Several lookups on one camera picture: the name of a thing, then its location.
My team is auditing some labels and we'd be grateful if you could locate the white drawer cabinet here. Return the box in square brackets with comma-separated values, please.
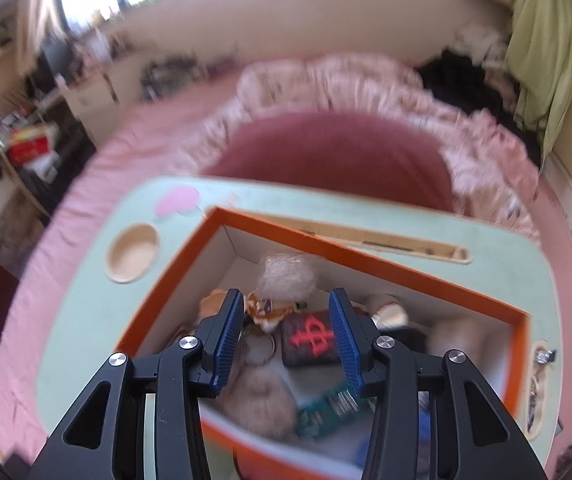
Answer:
[63, 62, 142, 121]

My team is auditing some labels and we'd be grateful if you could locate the red cardboard box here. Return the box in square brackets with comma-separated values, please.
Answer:
[8, 127, 59, 166]

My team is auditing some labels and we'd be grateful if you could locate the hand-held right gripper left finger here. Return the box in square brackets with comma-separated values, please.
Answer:
[26, 288, 245, 480]

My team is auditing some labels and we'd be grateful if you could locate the small toy figure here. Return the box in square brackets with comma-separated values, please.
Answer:
[201, 287, 297, 333]

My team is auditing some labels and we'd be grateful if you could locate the teal packet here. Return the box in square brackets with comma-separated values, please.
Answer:
[296, 385, 362, 438]

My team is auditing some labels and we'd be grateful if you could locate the white clothes pile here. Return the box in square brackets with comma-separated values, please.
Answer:
[453, 22, 512, 68]

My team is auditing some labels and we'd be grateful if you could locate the black clothes pile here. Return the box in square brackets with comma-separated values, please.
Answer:
[416, 47, 542, 161]

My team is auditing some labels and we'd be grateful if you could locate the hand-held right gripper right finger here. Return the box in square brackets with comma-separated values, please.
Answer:
[328, 287, 549, 480]

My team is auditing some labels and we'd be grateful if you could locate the large beige fur ball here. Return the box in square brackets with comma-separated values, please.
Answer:
[226, 360, 299, 441]

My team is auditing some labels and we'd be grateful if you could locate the orange cardboard box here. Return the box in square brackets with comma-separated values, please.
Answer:
[115, 206, 531, 480]

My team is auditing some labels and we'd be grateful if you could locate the light green hanging cloth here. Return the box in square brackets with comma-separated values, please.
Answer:
[508, 0, 572, 156]

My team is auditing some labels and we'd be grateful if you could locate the dark block with red symbol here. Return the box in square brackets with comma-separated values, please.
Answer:
[281, 310, 342, 367]

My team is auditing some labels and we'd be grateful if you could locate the striped clothes pile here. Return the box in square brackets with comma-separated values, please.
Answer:
[140, 55, 214, 98]

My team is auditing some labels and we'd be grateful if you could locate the light green desktop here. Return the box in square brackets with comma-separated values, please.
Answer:
[36, 175, 564, 480]

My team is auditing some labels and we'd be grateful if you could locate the floral pink quilt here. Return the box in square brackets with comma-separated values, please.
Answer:
[201, 55, 542, 241]

